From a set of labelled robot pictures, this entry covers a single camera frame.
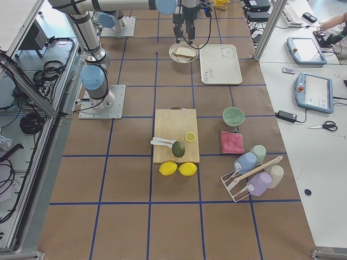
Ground yellow lemon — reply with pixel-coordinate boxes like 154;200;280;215
159;161;178;176
178;162;197;177

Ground wooden cutting board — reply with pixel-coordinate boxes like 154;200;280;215
153;108;200;164

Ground bread slice on plate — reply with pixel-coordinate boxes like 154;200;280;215
173;50;185;57

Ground pink cloth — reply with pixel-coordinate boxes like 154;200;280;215
221;131;245;154

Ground white round plate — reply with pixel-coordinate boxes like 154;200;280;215
169;42;198;63

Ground beige mug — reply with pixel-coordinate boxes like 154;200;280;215
265;165;284;189

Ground white plastic spoon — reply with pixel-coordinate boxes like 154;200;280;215
152;137;177;144

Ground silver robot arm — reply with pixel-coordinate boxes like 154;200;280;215
49;1;129;110
49;0;178;51

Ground yellow lemon left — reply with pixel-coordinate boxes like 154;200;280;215
159;161;178;176

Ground black power adapter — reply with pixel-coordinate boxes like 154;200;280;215
275;110;297;123

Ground yellow cup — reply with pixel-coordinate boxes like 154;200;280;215
214;0;230;7

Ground bread slice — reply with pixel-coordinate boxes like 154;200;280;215
176;46;197;58
173;50;185;57

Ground green mug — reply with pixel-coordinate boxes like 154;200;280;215
249;145;266;166

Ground blue mug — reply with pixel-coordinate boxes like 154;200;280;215
234;152;257;174

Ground black scissors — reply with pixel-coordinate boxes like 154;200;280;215
308;120;338;132

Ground white bear tray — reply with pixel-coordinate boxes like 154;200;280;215
200;44;243;85

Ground yellow lemon right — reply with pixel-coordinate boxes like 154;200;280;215
178;162;197;177

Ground green avocado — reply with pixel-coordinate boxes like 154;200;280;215
171;141;185;158

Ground purple mug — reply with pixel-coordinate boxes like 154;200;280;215
246;172;272;196

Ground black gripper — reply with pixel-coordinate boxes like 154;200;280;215
173;14;195;44

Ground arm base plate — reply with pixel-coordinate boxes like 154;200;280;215
78;84;126;120
101;16;136;38

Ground wooden rack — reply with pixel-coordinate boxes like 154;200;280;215
213;2;226;11

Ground far teach pendant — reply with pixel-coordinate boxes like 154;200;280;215
286;37;327;66

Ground white wire cup rack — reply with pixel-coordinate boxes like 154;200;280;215
220;162;254;202

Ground lemon slice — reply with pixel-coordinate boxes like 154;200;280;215
185;132;196;142

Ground teach pendant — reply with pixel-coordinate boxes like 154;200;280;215
286;37;327;66
294;72;333;114

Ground near teach pendant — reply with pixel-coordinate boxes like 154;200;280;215
294;72;333;114

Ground green bowl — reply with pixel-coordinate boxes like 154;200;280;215
222;106;245;127

